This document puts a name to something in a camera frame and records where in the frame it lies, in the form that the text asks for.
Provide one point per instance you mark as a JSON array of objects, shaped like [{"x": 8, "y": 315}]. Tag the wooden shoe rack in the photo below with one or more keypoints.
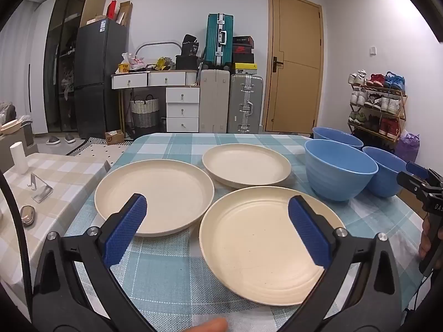
[{"x": 387, "y": 90}]

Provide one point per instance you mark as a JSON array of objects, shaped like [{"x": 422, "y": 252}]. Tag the woven laundry basket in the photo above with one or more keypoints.
[{"x": 144, "y": 117}]

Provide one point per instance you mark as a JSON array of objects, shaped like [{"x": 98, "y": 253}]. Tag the purple bag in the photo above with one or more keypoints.
[{"x": 408, "y": 145}]

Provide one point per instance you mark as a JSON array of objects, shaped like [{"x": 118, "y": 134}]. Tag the grey slipper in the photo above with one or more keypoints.
[
  {"x": 52, "y": 140},
  {"x": 70, "y": 138}
]

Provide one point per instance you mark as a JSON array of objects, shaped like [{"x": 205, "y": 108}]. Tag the white wardrobe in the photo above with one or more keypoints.
[{"x": 38, "y": 76}]

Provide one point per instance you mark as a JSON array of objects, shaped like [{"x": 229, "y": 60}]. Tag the small cardboard box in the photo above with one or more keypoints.
[{"x": 114, "y": 137}]

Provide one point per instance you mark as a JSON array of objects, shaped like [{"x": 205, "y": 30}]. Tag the metal phone stand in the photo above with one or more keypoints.
[{"x": 41, "y": 193}]

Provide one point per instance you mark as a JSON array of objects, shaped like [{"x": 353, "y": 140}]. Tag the grey oval pebble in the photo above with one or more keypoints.
[{"x": 27, "y": 216}]

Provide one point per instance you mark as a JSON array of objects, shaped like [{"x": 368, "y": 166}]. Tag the black bag with white print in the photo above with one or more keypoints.
[{"x": 190, "y": 45}]

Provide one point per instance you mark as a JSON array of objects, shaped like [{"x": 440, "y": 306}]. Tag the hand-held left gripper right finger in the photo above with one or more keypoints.
[{"x": 308, "y": 235}]

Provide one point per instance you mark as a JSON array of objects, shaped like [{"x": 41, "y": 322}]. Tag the white dressing table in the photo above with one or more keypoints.
[{"x": 131, "y": 80}]

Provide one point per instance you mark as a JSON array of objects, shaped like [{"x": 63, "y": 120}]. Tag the wooden tray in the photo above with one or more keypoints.
[{"x": 10, "y": 127}]

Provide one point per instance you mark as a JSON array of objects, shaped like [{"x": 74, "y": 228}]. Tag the silver suitcase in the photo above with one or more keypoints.
[{"x": 238, "y": 103}]

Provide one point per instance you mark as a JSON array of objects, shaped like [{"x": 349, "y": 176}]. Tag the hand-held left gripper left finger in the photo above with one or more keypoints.
[{"x": 126, "y": 230}]

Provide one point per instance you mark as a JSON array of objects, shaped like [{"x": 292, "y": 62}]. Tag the black yellow shoe box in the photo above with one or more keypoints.
[{"x": 244, "y": 69}]

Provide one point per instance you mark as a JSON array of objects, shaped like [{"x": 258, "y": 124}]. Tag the grey storage stool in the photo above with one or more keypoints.
[{"x": 27, "y": 133}]

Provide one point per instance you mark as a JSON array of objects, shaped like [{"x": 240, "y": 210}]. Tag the blue bowl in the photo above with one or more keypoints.
[
  {"x": 332, "y": 183},
  {"x": 332, "y": 135},
  {"x": 384, "y": 179}
]

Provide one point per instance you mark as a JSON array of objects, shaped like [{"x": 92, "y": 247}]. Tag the cream round plate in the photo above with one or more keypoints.
[
  {"x": 245, "y": 166},
  {"x": 155, "y": 193},
  {"x": 256, "y": 249}
]

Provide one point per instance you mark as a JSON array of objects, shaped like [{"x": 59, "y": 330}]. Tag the black refrigerator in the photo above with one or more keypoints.
[{"x": 97, "y": 69}]

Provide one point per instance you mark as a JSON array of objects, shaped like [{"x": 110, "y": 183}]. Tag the grey arched mirror frame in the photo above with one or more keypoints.
[{"x": 159, "y": 43}]

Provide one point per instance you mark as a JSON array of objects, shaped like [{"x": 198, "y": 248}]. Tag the beige suitcase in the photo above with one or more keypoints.
[{"x": 214, "y": 100}]

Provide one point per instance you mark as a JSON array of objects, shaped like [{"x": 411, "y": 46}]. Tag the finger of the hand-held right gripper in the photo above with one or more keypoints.
[
  {"x": 412, "y": 184},
  {"x": 417, "y": 169}
]

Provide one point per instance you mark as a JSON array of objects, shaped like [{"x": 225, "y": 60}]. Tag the yellow snack packet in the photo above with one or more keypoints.
[{"x": 163, "y": 63}]

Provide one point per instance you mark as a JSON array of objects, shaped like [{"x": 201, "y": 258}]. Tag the teal suitcase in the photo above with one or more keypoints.
[{"x": 216, "y": 41}]

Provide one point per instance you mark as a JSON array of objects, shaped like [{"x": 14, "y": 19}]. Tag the dark glass display cabinet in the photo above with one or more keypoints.
[{"x": 60, "y": 58}]

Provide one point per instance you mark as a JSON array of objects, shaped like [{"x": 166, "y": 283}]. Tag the person's left hand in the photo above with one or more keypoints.
[{"x": 213, "y": 325}]

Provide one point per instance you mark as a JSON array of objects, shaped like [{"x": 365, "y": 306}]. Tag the open cardboard box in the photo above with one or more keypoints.
[{"x": 125, "y": 13}]

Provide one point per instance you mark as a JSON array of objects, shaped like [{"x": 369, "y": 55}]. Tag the white drawer chest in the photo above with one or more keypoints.
[{"x": 182, "y": 110}]

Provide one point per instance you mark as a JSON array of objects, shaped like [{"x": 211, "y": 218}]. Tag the beige plaid tablecloth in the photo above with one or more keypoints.
[{"x": 62, "y": 176}]

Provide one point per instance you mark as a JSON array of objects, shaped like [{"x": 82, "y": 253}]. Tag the person's right hand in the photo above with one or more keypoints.
[{"x": 424, "y": 238}]

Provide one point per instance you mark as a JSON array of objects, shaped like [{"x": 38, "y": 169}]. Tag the wooden door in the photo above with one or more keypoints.
[{"x": 294, "y": 93}]

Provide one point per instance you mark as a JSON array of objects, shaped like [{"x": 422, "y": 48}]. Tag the white plastic bag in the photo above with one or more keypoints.
[{"x": 133, "y": 60}]

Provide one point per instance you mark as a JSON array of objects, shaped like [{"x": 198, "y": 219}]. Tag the tall cardboard box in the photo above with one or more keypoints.
[{"x": 95, "y": 0}]

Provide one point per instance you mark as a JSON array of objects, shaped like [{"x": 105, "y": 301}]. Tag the black red shoe box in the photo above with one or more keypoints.
[{"x": 242, "y": 53}]

